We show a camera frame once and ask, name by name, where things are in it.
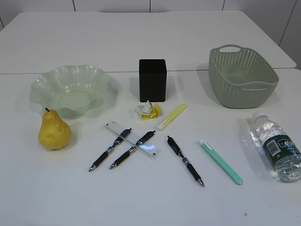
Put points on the yellow white waste paper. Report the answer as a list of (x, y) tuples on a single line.
[(148, 111)]

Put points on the yellow pear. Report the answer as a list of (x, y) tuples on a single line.
[(54, 133)]

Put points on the mint green utility knife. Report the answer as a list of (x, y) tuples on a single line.
[(236, 178)]

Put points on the clear water bottle green label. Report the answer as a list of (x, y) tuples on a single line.
[(271, 139)]

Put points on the black gel pen middle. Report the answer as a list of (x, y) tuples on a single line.
[(127, 153)]

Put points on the black gel pen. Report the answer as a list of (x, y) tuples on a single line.
[(106, 153), (171, 142), (127, 153)]

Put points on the yellow utility knife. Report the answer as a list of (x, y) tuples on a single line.
[(171, 117)]

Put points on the black gel pen far left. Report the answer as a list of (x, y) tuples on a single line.
[(106, 153)]

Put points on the black gel pen right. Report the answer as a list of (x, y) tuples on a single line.
[(171, 142)]

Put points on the clear plastic ruler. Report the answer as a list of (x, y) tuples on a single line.
[(147, 148)]

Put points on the black square pen holder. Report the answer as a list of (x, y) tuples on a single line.
[(152, 80)]

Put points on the light green wavy glass plate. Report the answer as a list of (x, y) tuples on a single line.
[(71, 90)]

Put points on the sage green woven plastic basket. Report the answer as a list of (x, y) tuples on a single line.
[(240, 77)]

